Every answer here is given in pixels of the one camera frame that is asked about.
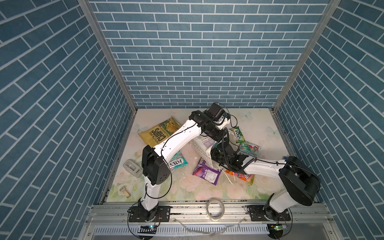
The white patterned paper bag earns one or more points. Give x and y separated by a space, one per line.
203 145

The yellow kettle chips bag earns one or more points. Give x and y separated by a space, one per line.
160 132

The clear tape roll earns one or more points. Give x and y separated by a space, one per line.
215 209

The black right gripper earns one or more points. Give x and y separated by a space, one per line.
215 151

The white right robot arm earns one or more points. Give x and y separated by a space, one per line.
300 184

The small beige spool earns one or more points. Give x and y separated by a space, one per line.
124 192

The orange snack packet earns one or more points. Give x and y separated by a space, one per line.
247 178

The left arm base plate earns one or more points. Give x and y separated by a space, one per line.
137 214

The green Fox's spring tea candy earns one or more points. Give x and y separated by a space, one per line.
239 137

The aluminium front rail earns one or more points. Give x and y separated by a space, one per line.
205 212

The teal Fox's mint blossom candy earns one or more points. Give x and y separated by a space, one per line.
249 149

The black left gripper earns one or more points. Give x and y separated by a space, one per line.
220 135

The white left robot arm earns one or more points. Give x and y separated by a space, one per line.
155 160

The grey plastic object left edge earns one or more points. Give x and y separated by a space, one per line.
133 168

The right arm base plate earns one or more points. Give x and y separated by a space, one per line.
259 213

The purple snack packet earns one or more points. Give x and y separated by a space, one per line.
207 173

